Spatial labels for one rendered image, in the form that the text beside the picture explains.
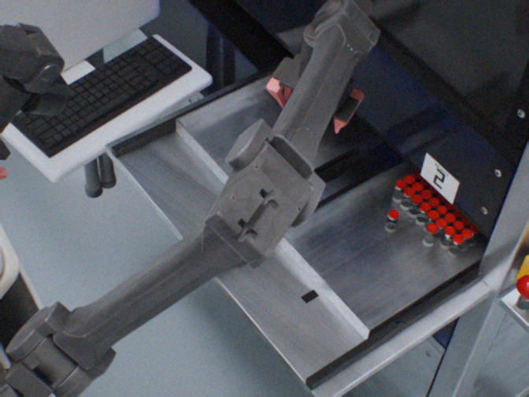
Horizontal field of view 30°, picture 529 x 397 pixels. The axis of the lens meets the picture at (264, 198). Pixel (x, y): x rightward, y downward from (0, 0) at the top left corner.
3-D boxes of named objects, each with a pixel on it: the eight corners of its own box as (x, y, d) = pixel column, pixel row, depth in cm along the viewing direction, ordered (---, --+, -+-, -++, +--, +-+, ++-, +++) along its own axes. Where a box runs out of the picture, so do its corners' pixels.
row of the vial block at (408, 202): (397, 192, 194) (401, 177, 190) (461, 254, 185) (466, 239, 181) (390, 198, 193) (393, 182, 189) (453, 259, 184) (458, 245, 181)
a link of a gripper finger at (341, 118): (319, 103, 163) (325, 67, 155) (359, 121, 161) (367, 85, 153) (301, 132, 159) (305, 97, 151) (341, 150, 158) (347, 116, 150)
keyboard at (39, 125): (152, 38, 229) (151, 31, 227) (193, 70, 223) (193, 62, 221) (9, 123, 210) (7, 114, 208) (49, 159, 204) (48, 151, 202)
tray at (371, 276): (411, 165, 199) (414, 153, 196) (503, 251, 186) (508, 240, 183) (276, 242, 185) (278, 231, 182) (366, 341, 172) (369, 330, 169)
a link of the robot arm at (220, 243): (227, 191, 99) (295, 257, 102) (263, 124, 110) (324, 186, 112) (-5, 362, 124) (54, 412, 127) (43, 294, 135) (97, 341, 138)
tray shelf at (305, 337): (292, 61, 219) (292, 54, 217) (519, 275, 185) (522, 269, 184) (104, 150, 199) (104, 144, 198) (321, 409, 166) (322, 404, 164)
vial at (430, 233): (428, 235, 187) (433, 220, 184) (436, 243, 186) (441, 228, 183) (419, 241, 186) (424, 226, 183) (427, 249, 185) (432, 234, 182)
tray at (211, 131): (306, 67, 215) (308, 55, 212) (385, 140, 202) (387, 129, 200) (175, 131, 201) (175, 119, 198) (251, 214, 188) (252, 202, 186)
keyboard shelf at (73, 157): (134, 23, 236) (134, 14, 234) (214, 84, 225) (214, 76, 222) (-25, 113, 215) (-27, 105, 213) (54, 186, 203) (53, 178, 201)
